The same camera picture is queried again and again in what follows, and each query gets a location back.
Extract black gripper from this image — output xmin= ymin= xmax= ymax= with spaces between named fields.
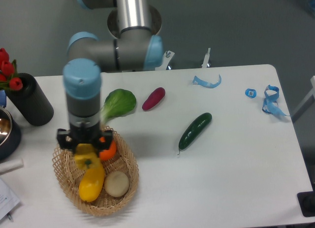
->
xmin=57 ymin=123 xmax=114 ymax=154

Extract yellow bell pepper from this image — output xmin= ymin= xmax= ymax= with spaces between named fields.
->
xmin=74 ymin=144 xmax=101 ymax=170

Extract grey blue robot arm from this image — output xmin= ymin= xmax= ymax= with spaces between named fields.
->
xmin=57 ymin=0 xmax=164 ymax=152

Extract orange fruit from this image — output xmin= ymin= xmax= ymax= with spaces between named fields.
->
xmin=99 ymin=137 xmax=117 ymax=161

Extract green bok choy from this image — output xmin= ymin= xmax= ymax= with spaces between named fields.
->
xmin=100 ymin=89 xmax=137 ymax=124

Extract yellow mango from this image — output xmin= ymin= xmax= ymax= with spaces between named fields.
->
xmin=79 ymin=164 xmax=105 ymax=202

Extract purple sweet potato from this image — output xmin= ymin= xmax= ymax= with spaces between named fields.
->
xmin=142 ymin=87 xmax=166 ymax=111

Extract black cylindrical vase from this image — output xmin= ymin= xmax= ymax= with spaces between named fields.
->
xmin=5 ymin=73 xmax=54 ymax=126

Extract dark metal pot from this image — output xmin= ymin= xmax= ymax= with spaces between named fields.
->
xmin=0 ymin=107 xmax=22 ymax=161

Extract white paper roll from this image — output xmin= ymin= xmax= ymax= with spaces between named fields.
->
xmin=0 ymin=159 xmax=24 ymax=174

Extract dark green cucumber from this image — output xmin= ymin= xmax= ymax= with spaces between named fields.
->
xmin=177 ymin=112 xmax=213 ymax=156

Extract red artificial tulips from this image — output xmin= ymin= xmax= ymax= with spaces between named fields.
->
xmin=0 ymin=48 xmax=23 ymax=91

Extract white paper sheet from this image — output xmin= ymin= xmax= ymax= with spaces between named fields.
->
xmin=0 ymin=179 xmax=20 ymax=219

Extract blue curved ribbon strip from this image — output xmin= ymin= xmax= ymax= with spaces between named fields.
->
xmin=192 ymin=75 xmax=222 ymax=89

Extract blue tape roll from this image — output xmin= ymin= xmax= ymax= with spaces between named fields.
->
xmin=245 ymin=88 xmax=257 ymax=98

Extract blue knotted ribbon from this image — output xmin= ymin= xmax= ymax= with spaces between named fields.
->
xmin=262 ymin=85 xmax=289 ymax=116

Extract black device at edge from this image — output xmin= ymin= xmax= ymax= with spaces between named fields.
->
xmin=297 ymin=191 xmax=315 ymax=217

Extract white metal base bracket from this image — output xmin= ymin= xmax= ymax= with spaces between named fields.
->
xmin=155 ymin=47 xmax=212 ymax=71

